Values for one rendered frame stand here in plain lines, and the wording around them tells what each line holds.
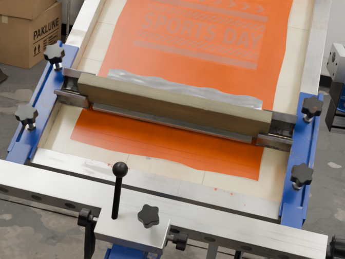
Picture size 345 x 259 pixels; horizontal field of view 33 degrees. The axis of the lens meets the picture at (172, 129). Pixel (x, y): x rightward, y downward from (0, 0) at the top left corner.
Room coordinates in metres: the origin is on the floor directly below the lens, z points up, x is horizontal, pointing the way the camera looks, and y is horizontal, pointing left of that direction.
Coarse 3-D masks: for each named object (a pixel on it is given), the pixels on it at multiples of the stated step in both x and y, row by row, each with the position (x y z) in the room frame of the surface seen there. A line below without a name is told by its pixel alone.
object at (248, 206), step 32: (96, 0) 1.40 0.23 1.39; (320, 0) 1.44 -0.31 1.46; (320, 32) 1.35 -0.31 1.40; (320, 64) 1.27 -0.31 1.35; (32, 160) 1.02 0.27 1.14; (64, 160) 1.02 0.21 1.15; (96, 160) 1.03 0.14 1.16; (160, 192) 0.97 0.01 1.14; (192, 192) 0.98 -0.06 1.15; (224, 192) 0.98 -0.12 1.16
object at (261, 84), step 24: (240, 0) 1.47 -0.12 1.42; (264, 0) 1.48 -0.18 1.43; (288, 0) 1.48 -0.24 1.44; (264, 48) 1.34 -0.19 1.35; (192, 72) 1.27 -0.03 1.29; (216, 72) 1.27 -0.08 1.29; (240, 72) 1.28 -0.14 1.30; (264, 72) 1.28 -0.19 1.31; (264, 96) 1.22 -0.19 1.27; (168, 144) 1.10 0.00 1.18; (192, 144) 1.11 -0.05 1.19; (216, 144) 1.11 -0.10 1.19; (240, 144) 1.11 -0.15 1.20; (216, 168) 1.06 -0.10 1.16; (240, 168) 1.06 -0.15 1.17
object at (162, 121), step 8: (96, 104) 1.14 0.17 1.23; (112, 112) 1.12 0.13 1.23; (120, 112) 1.12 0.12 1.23; (128, 112) 1.12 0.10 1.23; (136, 112) 1.13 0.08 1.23; (144, 120) 1.12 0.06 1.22; (152, 120) 1.11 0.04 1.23; (160, 120) 1.11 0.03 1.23; (168, 120) 1.11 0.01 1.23; (176, 120) 1.11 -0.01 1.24; (184, 128) 1.10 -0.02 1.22; (192, 128) 1.10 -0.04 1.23; (200, 128) 1.10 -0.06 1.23; (208, 128) 1.10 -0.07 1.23; (216, 136) 1.10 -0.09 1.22; (224, 136) 1.09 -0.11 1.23; (232, 136) 1.09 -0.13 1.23; (240, 136) 1.09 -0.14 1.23; (248, 136) 1.09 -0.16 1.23
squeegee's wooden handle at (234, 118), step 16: (80, 80) 1.11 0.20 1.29; (96, 80) 1.12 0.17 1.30; (112, 80) 1.12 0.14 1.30; (96, 96) 1.12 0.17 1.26; (112, 96) 1.11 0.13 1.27; (128, 96) 1.10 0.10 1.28; (144, 96) 1.09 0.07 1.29; (160, 96) 1.09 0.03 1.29; (176, 96) 1.09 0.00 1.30; (192, 96) 1.10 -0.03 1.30; (144, 112) 1.12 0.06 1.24; (160, 112) 1.11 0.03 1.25; (176, 112) 1.10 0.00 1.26; (192, 112) 1.08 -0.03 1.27; (208, 112) 1.07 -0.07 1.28; (224, 112) 1.07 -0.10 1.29; (240, 112) 1.07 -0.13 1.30; (256, 112) 1.07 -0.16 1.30; (224, 128) 1.10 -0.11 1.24; (240, 128) 1.08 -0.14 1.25; (256, 128) 1.07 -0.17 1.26
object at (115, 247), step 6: (114, 246) 0.83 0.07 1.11; (120, 246) 0.83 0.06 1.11; (114, 252) 0.82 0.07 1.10; (120, 252) 0.82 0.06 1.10; (126, 252) 0.82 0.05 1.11; (132, 252) 0.82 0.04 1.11; (138, 252) 0.82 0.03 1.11; (144, 252) 0.83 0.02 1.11; (108, 258) 0.81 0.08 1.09; (114, 258) 0.81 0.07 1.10; (120, 258) 0.81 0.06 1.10; (126, 258) 0.81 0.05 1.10; (132, 258) 0.81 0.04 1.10; (138, 258) 0.81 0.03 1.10; (144, 258) 0.83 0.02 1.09
